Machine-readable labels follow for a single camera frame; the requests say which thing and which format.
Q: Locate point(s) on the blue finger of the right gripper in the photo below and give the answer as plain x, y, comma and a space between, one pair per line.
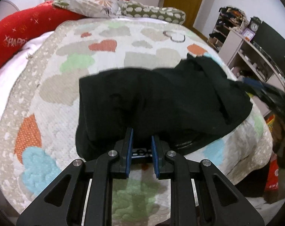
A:
252, 83

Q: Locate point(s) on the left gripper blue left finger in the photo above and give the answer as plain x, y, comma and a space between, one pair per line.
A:
126, 154

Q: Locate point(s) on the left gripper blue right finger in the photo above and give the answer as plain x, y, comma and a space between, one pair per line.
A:
159, 149

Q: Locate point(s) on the black pants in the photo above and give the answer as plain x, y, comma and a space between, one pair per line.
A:
188, 106

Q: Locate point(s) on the white shelf unit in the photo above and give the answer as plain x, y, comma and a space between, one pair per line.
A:
246, 59

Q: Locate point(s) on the black television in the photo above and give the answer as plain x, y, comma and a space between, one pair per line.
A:
272, 43

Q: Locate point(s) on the black table clock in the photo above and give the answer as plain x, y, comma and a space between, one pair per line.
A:
254, 24

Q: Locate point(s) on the cluttered shoe rack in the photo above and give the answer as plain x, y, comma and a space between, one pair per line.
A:
229, 18

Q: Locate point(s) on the red orange bag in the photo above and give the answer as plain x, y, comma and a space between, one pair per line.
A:
272, 179

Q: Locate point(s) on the heart pattern quilt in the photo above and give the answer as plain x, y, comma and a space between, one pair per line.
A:
38, 125

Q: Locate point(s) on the olive cloud pattern bolster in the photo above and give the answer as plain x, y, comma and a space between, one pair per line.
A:
138, 10

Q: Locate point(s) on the white bed sheet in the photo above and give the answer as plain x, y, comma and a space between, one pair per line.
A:
13, 68

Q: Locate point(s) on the floral grey pillow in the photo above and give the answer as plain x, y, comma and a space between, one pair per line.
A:
92, 8

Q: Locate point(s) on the long red happy pillow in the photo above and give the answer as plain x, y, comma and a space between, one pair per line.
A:
22, 26

